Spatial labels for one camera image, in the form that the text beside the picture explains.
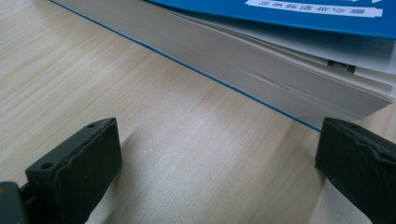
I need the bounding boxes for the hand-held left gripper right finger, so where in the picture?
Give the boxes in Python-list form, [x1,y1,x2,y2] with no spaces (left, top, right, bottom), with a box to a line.
[314,117,396,224]

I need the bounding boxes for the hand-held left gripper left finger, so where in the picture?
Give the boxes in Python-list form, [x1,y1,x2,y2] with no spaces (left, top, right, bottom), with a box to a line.
[25,117,122,224]

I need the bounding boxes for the thick blue book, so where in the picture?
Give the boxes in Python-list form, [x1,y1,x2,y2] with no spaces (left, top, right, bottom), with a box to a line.
[49,0,396,133]

